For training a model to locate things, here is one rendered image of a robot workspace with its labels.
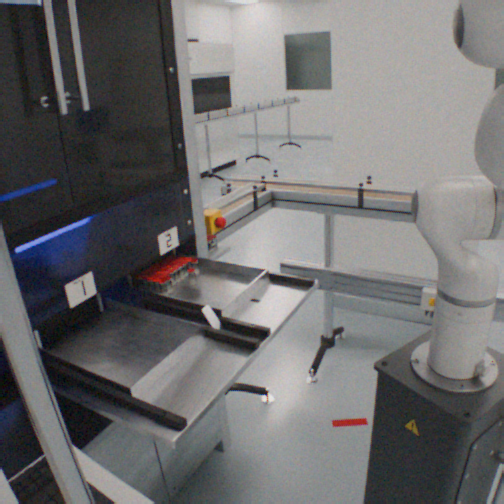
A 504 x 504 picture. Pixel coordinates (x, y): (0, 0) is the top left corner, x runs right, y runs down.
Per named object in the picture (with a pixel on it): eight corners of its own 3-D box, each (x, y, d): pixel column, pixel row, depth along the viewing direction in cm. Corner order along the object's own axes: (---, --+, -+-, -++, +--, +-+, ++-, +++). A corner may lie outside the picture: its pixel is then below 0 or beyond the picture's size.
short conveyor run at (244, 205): (189, 265, 157) (183, 223, 151) (156, 258, 165) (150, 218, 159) (275, 209, 212) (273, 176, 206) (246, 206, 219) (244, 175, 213)
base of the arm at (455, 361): (513, 368, 90) (530, 294, 82) (465, 408, 80) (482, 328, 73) (443, 333, 105) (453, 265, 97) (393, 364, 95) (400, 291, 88)
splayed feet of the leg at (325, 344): (302, 382, 221) (302, 360, 215) (336, 333, 261) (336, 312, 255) (317, 387, 217) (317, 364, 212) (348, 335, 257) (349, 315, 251)
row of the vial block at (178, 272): (153, 294, 129) (151, 280, 128) (189, 270, 144) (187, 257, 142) (159, 295, 128) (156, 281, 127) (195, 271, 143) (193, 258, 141)
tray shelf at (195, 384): (20, 373, 99) (17, 366, 99) (189, 262, 155) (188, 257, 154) (174, 449, 77) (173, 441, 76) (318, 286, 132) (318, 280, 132)
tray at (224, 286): (126, 296, 130) (124, 285, 128) (179, 262, 150) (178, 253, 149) (223, 321, 114) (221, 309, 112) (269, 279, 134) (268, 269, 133)
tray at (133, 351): (34, 356, 103) (30, 344, 101) (107, 308, 123) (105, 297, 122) (133, 401, 87) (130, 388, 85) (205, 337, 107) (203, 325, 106)
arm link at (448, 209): (504, 308, 79) (524, 185, 69) (408, 305, 83) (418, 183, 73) (487, 279, 90) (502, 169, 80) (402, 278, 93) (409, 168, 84)
